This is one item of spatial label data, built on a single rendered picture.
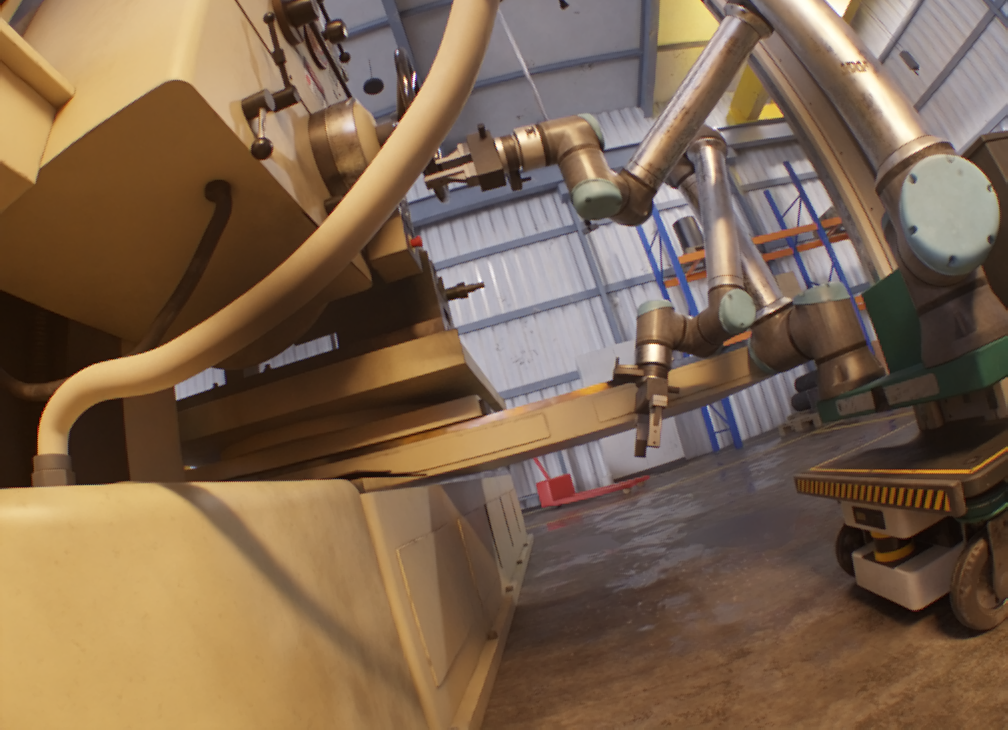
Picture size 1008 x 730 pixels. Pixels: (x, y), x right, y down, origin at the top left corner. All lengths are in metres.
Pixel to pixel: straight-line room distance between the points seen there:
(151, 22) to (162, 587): 0.75
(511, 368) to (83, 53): 7.99
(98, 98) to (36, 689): 0.70
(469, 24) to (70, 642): 0.58
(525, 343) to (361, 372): 7.21
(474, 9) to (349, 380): 1.13
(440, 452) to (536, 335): 7.14
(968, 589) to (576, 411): 1.09
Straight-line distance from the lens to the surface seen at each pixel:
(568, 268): 8.95
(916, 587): 1.05
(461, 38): 0.38
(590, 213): 0.95
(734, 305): 1.11
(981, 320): 0.89
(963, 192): 0.74
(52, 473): 0.56
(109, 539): 0.49
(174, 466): 1.43
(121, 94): 0.76
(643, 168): 1.04
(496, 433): 1.43
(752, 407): 8.97
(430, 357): 1.31
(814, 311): 1.29
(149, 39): 0.83
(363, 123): 1.10
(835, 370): 1.27
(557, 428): 1.42
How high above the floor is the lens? 0.53
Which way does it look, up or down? 14 degrees up
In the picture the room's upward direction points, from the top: 15 degrees counter-clockwise
